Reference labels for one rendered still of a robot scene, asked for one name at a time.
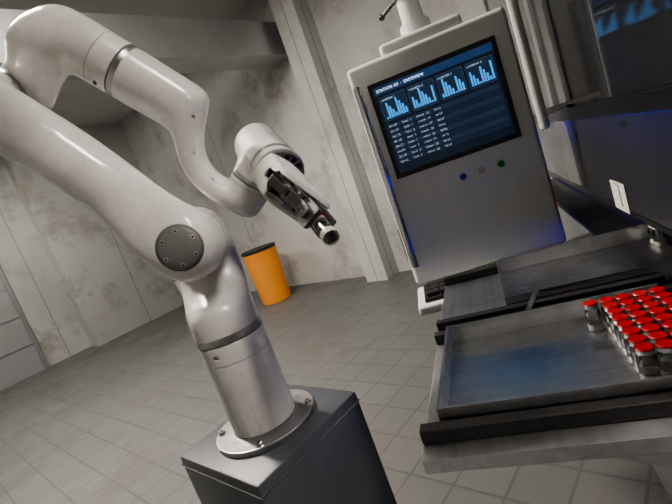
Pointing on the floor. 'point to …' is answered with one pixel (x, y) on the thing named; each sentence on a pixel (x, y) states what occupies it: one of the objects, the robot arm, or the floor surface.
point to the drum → (267, 273)
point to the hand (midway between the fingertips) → (314, 217)
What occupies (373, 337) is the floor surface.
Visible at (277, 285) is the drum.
